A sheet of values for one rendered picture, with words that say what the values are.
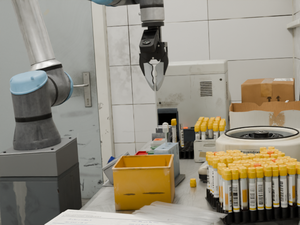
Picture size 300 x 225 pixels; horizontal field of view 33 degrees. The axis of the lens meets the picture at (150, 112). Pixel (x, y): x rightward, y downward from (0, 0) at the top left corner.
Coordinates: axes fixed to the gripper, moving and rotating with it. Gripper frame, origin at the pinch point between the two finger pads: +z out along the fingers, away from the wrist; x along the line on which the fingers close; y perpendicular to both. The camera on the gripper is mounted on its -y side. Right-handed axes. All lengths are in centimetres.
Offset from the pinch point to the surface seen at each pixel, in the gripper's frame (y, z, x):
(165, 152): -27.2, 15.1, -6.7
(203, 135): 1.5, 16.0, -14.3
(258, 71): 169, 6, -36
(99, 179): 164, 74, 71
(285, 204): -51, 21, -35
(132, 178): -46.0, 16.9, -1.8
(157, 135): 21.1, 19.1, 3.9
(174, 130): 17.8, 16.8, -2.7
